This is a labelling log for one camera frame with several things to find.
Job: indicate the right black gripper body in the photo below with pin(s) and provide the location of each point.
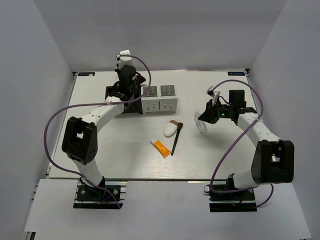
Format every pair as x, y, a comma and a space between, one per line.
218, 111

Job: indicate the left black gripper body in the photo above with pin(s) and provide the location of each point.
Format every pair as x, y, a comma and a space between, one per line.
118, 69

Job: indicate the black flat-head makeup brush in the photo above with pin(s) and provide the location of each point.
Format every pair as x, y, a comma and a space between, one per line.
179, 127

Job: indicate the white oval makeup sponge case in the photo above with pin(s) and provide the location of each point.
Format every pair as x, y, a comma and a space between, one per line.
170, 128

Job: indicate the orange cream tube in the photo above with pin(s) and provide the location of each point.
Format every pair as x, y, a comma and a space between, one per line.
163, 150

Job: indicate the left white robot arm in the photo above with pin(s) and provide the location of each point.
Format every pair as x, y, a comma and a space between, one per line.
80, 140

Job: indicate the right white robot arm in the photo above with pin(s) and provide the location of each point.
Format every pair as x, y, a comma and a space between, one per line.
273, 161

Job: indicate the clear plastic bottle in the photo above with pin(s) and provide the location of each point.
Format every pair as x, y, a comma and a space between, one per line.
201, 125

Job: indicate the white organizer box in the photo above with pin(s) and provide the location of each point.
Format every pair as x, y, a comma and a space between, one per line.
157, 99

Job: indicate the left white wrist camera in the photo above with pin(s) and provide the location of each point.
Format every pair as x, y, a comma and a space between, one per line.
124, 59

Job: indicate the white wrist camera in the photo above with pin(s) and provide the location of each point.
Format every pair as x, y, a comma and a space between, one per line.
214, 93
124, 59

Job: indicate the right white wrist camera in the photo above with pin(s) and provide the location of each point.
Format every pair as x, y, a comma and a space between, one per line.
214, 93

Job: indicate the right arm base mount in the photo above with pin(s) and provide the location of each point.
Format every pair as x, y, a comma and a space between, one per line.
244, 201

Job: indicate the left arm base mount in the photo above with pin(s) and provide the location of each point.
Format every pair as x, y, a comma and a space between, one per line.
88, 197

